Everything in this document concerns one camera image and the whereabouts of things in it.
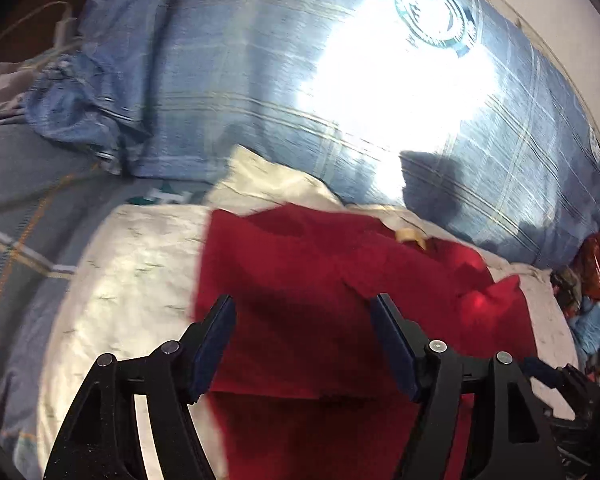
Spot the light blue cloth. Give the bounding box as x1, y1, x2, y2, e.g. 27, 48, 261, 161
567, 294, 600, 358

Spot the grey crumpled cloth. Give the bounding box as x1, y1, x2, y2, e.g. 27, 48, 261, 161
0, 60, 48, 123

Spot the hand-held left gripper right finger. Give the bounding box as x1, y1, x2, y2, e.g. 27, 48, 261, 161
369, 293, 563, 480

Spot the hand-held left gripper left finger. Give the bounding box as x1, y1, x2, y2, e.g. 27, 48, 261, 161
42, 294, 237, 480

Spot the red patterned cloth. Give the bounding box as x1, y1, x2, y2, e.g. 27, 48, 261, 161
572, 229, 600, 302

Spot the cream floral pillow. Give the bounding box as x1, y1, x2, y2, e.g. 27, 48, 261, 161
36, 145, 581, 480

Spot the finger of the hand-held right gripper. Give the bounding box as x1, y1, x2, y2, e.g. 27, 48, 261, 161
522, 356, 600, 422

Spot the grey plaid bed sheet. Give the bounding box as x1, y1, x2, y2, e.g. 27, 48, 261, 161
0, 120, 211, 461

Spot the red garment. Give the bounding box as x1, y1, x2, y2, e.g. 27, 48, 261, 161
194, 203, 539, 480

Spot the blue plaid quilt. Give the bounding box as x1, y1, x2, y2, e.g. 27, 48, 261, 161
25, 0, 600, 272

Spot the white cable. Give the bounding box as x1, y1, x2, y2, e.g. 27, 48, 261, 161
10, 2, 83, 68

